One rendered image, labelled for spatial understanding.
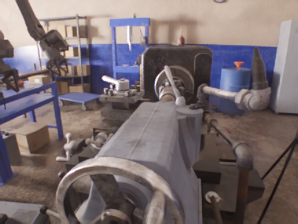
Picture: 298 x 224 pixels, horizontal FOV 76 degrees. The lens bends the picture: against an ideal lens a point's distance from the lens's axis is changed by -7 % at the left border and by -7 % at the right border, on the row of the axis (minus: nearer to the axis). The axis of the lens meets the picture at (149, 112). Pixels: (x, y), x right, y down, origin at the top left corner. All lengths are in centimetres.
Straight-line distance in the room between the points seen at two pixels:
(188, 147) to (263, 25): 451
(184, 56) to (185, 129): 92
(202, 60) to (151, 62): 36
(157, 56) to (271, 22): 382
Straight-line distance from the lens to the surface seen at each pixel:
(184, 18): 481
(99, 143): 77
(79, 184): 51
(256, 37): 496
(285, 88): 473
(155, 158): 38
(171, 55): 149
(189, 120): 62
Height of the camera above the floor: 136
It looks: 19 degrees down
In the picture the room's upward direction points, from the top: straight up
